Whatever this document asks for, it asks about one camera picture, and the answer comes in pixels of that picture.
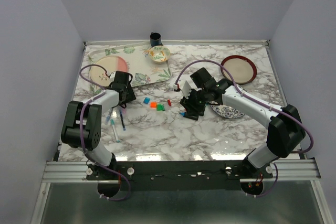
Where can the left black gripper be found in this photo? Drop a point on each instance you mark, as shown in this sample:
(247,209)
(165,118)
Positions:
(130,95)

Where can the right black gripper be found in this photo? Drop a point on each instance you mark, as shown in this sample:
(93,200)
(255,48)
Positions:
(188,105)

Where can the blue capped black highlighter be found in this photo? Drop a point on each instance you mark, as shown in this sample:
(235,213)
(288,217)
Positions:
(189,116)

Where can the blue highlighter cap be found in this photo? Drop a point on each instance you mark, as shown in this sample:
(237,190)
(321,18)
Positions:
(146,100)

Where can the purple capped highlighter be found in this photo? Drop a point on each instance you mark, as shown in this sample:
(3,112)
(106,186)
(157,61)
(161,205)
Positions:
(109,117)

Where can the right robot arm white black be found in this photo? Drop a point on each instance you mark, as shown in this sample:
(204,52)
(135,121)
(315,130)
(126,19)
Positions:
(283,124)

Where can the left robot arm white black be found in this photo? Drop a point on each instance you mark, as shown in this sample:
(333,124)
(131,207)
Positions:
(82,127)

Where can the light blue clear pen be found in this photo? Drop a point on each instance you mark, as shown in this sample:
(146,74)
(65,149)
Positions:
(114,130)

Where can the floral leaf serving tray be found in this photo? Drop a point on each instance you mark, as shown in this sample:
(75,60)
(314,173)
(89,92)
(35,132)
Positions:
(134,59)

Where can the blue floral white plate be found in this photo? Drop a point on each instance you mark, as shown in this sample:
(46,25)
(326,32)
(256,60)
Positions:
(226,111)

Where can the floral ceramic bowl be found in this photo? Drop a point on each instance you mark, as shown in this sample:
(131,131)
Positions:
(159,54)

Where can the dark blue mug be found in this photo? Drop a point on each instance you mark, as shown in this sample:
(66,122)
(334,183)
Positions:
(155,39)

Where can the red rimmed beige plate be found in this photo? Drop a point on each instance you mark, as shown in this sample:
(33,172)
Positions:
(242,69)

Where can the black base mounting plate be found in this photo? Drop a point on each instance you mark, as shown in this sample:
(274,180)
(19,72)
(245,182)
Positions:
(178,175)

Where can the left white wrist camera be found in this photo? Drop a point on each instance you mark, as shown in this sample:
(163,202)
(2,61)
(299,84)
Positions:
(112,76)

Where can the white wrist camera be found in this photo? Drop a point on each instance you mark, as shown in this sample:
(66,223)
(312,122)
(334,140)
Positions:
(112,76)
(185,88)

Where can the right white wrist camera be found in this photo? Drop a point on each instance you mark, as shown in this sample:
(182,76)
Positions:
(185,88)

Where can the aluminium frame rail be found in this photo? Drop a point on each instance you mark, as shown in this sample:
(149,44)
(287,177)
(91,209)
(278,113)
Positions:
(282,169)

